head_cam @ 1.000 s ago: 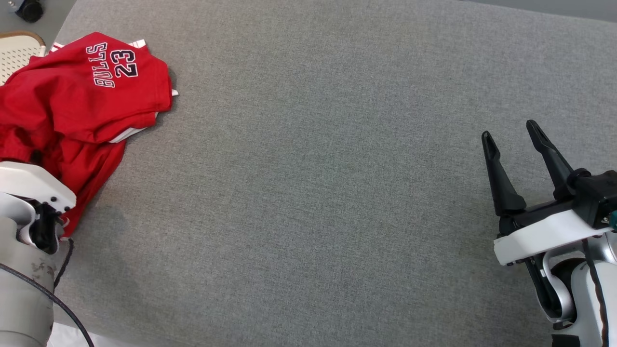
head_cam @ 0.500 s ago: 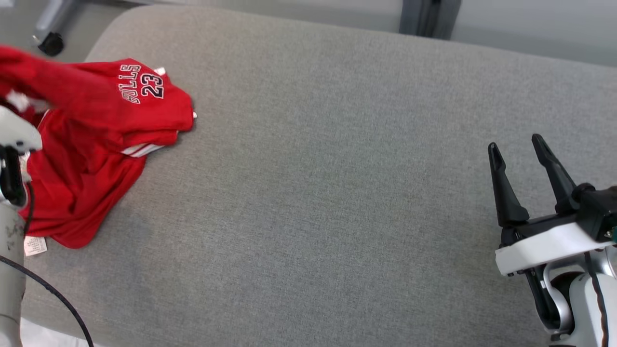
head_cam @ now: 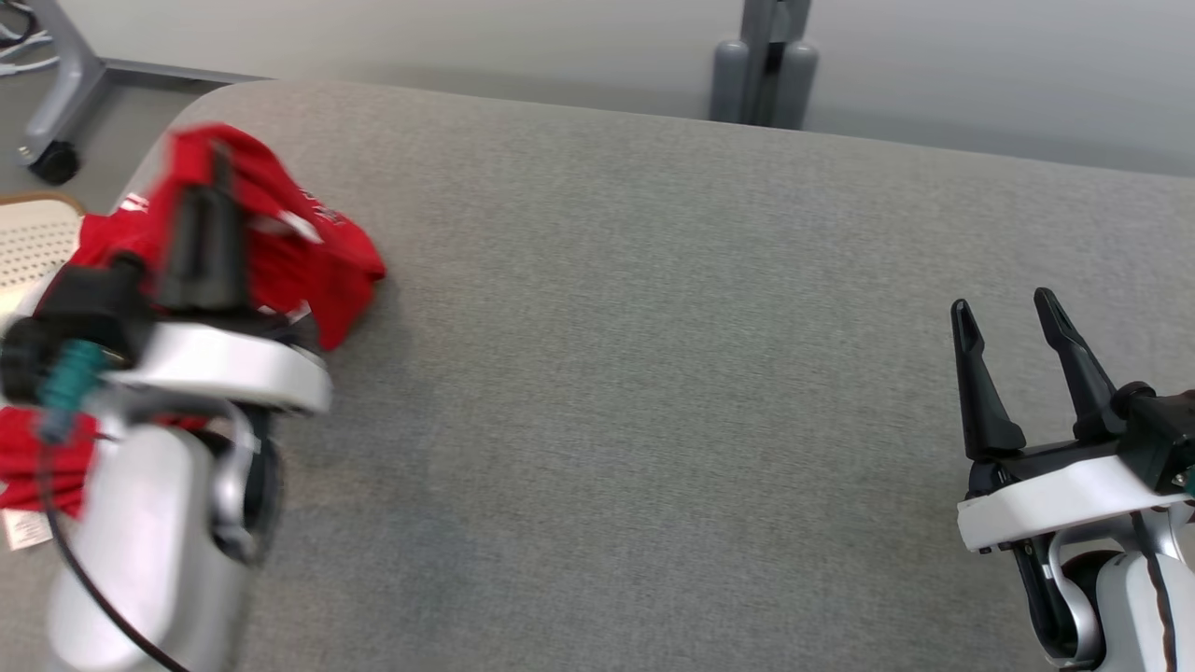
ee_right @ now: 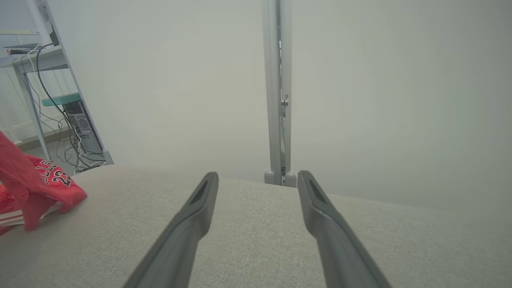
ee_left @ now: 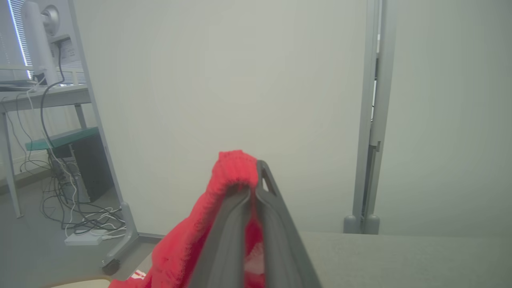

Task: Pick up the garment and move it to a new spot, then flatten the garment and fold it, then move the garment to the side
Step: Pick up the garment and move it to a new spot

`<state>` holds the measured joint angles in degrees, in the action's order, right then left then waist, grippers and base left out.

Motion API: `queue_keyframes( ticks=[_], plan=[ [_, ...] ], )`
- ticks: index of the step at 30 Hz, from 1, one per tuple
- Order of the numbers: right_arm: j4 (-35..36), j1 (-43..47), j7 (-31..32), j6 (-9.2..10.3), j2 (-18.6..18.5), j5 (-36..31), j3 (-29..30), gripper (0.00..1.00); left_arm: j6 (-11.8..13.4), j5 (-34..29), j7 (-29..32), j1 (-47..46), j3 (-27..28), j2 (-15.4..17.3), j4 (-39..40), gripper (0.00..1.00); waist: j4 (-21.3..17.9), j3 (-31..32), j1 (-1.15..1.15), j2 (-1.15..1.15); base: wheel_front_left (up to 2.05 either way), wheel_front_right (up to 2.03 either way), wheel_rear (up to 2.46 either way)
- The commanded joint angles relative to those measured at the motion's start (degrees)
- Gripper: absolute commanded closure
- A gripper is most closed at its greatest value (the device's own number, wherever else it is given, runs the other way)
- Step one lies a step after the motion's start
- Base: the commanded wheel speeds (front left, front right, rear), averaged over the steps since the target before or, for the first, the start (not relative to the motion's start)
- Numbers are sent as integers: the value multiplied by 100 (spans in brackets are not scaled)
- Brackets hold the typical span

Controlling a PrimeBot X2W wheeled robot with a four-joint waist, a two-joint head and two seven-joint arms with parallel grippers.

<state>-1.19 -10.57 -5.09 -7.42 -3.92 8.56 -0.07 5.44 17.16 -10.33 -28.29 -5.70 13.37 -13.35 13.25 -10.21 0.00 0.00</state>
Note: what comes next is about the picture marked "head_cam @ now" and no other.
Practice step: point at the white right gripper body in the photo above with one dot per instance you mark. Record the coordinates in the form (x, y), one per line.
(1064, 499)

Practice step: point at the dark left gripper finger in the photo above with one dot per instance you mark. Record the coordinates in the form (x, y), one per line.
(187, 252)
(230, 252)

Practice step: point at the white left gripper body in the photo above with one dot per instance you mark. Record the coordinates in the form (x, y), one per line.
(224, 364)

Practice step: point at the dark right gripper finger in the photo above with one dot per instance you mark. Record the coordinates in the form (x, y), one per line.
(985, 401)
(1083, 383)

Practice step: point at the red Bulls shorts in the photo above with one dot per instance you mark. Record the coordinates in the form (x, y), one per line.
(308, 261)

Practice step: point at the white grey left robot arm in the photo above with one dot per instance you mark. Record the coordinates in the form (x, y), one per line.
(140, 541)

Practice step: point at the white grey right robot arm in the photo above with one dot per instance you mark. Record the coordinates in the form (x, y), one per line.
(1120, 607)

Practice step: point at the white perforated laundry basket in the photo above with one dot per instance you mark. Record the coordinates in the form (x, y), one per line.
(33, 247)

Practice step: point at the grey wheeled stand leg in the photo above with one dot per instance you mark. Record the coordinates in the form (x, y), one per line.
(70, 65)

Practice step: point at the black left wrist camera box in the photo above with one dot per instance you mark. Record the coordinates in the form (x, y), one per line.
(98, 299)

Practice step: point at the grey metal post with cylinders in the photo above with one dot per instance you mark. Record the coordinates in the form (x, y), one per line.
(766, 65)

